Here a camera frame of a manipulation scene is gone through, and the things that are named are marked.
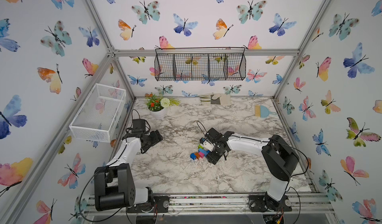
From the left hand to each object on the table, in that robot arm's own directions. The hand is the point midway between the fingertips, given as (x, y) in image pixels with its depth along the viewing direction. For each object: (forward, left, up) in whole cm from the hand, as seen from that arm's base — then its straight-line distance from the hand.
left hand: (159, 138), depth 89 cm
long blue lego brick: (-8, -28, -4) cm, 29 cm away
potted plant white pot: (+20, +2, +7) cm, 21 cm away
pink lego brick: (-9, -25, -5) cm, 27 cm away
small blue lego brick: (-9, -20, -6) cm, 23 cm away
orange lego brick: (-9, -23, -6) cm, 25 cm away
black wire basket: (+41, -25, +23) cm, 54 cm away
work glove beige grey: (+38, -40, -7) cm, 56 cm away
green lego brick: (-4, -24, -5) cm, 25 cm away
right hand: (-9, -32, -6) cm, 34 cm away
